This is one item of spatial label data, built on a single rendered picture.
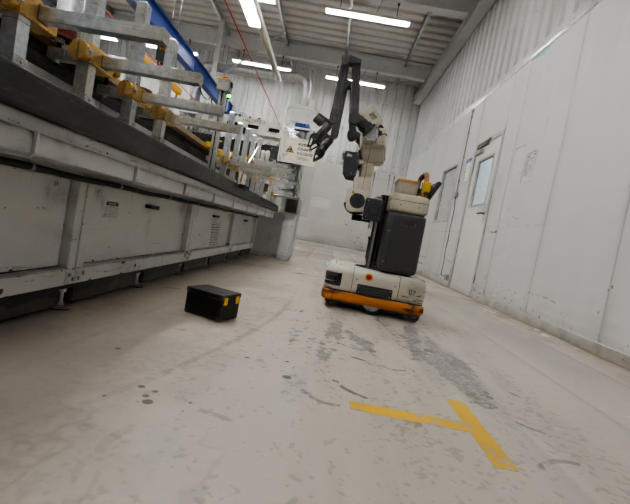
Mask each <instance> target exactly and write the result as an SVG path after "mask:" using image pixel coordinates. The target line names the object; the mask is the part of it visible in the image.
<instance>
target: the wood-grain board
mask: <svg viewBox="0 0 630 504"><path fill-rule="evenodd" d="M29 34H30V35H32V36H33V37H35V38H36V39H38V40H39V41H41V42H42V43H44V44H45V45H47V46H53V47H56V45H57V43H55V42H54V40H52V39H50V38H48V37H47V36H44V35H38V34H35V33H34V32H32V31H31V30H30V32H29ZM95 78H96V79H98V80H99V81H101V82H102V83H104V80H105V77H102V76H97V75H95ZM120 81H121V80H119V79H118V78H111V79H110V78H109V80H108V85H109V86H114V87H116V86H117V85H118V83H119V82H120ZM168 127H170V126H168ZM170 128H171V129H173V130H174V131H176V132H177V133H179V134H180V135H182V136H183V137H185V138H186V139H188V140H189V141H191V142H192V143H194V144H195V145H197V146H198V147H200V148H201V149H203V150H204V151H206V152H207V153H209V152H210V150H209V149H208V148H206V147H205V142H204V141H202V140H201V139H200V138H198V137H197V136H196V135H194V134H193V133H191V132H190V131H189V130H187V129H186V128H185V127H183V126H182V125H181V124H175V127H170Z"/></svg>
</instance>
